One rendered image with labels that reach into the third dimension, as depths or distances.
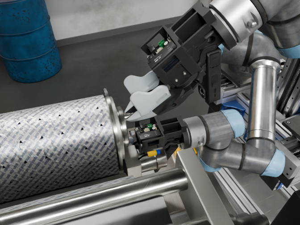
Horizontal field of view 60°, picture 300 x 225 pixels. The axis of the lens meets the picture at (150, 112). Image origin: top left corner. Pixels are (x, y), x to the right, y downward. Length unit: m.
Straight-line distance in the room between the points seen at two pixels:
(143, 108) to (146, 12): 3.26
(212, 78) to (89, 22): 3.06
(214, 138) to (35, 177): 0.41
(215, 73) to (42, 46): 2.41
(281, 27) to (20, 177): 0.46
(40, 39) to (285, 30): 2.44
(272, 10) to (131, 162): 0.33
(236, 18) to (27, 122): 0.34
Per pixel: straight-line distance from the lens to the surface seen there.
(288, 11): 0.44
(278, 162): 0.75
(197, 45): 0.41
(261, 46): 0.93
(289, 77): 1.37
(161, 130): 0.58
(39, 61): 2.80
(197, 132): 0.62
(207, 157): 0.73
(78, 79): 2.82
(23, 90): 2.85
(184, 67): 0.39
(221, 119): 0.65
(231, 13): 0.39
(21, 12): 2.59
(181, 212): 0.26
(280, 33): 0.48
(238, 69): 1.41
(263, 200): 1.70
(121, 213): 0.17
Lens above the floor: 1.59
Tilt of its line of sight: 43 degrees down
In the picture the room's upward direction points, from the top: straight up
